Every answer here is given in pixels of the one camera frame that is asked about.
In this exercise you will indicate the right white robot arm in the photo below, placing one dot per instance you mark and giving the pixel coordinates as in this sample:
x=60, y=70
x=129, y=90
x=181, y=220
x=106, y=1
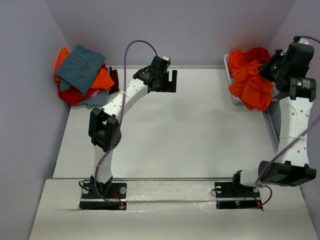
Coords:
x=296, y=95

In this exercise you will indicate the red folded t shirt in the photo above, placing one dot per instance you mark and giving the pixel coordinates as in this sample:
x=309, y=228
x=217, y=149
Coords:
x=73, y=95

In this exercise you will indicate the dark maroon t shirt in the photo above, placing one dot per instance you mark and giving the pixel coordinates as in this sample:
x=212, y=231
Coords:
x=113, y=73

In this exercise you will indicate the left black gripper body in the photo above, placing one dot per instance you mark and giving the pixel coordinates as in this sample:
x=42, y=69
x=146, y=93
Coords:
x=161, y=77

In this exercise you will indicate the red crumpled t shirt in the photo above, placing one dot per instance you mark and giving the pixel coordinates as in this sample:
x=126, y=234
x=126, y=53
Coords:
x=258, y=56

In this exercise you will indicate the grey-blue bottom t shirt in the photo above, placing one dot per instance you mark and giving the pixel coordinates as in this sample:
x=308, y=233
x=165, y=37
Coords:
x=99, y=100

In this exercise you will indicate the teal folded t shirt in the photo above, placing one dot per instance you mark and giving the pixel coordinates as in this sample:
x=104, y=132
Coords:
x=79, y=69

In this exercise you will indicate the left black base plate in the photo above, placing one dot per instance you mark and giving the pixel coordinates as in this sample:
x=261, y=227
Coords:
x=113, y=200

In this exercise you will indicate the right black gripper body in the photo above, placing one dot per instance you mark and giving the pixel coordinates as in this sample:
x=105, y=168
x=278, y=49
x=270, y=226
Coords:
x=275, y=67

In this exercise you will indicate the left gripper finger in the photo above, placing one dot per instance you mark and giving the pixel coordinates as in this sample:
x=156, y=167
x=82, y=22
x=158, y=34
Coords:
x=168, y=87
x=173, y=76

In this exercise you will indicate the pink folded t shirt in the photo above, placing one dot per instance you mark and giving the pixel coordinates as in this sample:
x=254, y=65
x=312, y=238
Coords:
x=95, y=93

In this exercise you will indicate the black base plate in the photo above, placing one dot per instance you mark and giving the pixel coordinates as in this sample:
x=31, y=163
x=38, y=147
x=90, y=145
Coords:
x=113, y=200
x=229, y=197

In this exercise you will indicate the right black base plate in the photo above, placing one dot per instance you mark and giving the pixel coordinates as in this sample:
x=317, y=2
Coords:
x=229, y=197

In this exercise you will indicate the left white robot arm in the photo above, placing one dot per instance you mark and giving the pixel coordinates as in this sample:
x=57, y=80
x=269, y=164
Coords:
x=105, y=122

